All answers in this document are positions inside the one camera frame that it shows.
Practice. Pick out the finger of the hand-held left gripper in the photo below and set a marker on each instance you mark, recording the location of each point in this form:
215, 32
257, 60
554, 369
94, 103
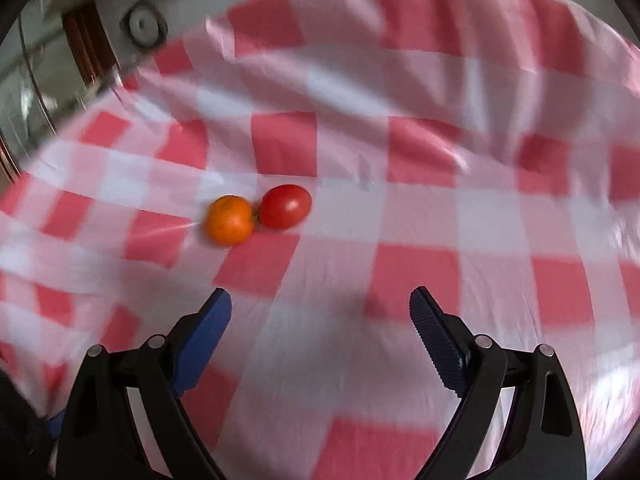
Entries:
55, 422

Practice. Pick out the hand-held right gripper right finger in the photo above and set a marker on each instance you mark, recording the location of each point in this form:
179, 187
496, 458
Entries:
440, 345

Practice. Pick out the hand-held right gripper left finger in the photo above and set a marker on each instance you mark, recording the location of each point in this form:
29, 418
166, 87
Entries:
202, 347

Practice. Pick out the orange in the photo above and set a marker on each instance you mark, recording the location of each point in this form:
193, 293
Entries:
230, 221

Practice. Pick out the red tomato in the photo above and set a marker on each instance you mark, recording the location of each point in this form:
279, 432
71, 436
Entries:
285, 206

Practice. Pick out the red white checkered tablecloth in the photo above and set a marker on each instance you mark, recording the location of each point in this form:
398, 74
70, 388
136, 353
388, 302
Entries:
350, 260

